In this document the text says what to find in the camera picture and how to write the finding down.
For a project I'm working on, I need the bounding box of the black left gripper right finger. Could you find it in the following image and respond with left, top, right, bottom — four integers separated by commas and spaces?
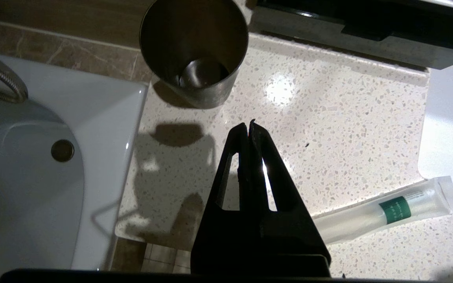
249, 119, 331, 276

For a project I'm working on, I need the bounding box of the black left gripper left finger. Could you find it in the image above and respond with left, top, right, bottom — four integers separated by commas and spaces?
190, 123, 258, 274

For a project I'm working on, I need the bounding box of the dark metal cup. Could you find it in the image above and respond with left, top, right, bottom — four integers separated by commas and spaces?
139, 0, 250, 110

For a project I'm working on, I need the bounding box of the black amenity tray with packets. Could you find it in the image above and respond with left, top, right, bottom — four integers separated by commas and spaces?
250, 0, 453, 70

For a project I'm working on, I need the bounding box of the long clear packet green label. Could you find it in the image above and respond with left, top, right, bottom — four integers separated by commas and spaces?
311, 175, 453, 246

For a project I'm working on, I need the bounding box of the white bathtub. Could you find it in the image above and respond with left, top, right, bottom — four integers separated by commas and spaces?
0, 53, 149, 272

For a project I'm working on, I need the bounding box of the bathtub drain plug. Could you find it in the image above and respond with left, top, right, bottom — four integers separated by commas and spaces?
50, 139, 75, 163

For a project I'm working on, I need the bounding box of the white ceramic sink basin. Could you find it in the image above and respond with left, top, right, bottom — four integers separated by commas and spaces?
418, 33, 453, 191

